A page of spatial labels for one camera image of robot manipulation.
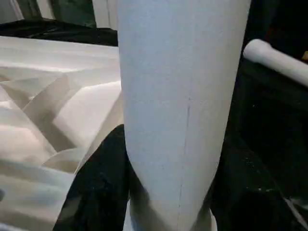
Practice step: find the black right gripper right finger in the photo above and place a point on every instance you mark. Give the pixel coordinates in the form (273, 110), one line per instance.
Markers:
(245, 197)

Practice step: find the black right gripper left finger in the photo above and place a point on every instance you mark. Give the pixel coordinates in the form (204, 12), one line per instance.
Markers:
(101, 187)

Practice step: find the white plastic table leg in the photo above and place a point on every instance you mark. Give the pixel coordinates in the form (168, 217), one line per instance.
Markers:
(180, 96)
(276, 60)

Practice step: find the white plastic table top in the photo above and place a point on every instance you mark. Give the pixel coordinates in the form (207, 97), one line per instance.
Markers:
(36, 72)

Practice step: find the black work mat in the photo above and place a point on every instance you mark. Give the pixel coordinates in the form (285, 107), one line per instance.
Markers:
(264, 120)

